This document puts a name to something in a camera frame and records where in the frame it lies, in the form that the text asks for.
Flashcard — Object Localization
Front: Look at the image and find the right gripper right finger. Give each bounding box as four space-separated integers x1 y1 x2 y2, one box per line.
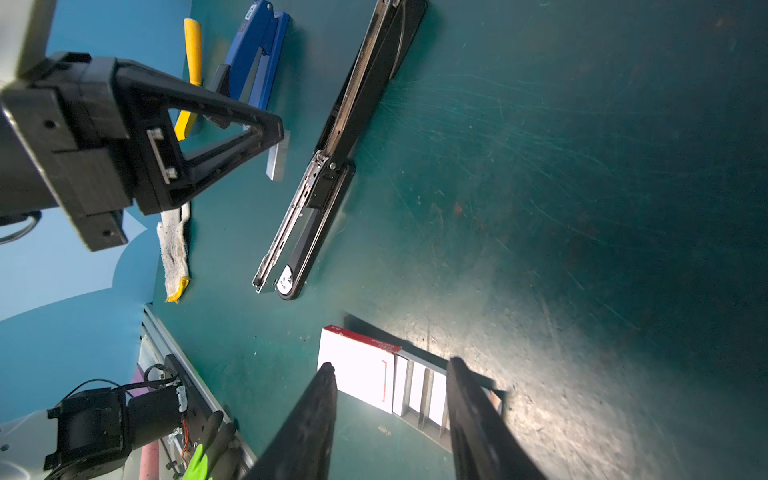
447 357 545 479

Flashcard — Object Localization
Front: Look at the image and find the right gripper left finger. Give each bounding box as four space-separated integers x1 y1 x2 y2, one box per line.
244 362 338 480

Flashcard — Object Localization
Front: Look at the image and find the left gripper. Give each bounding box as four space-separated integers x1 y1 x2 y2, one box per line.
1 52 285 251

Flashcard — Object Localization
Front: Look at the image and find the silver staple strip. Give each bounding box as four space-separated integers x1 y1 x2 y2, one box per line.
266 130 290 182

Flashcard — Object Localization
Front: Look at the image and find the white cotton glove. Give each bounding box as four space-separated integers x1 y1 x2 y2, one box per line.
156 202 191 303

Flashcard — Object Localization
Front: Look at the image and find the green black work glove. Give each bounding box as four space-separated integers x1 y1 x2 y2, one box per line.
182 410 241 480

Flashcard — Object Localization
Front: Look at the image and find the yellow toy shovel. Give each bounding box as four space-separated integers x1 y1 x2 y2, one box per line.
174 18 203 141

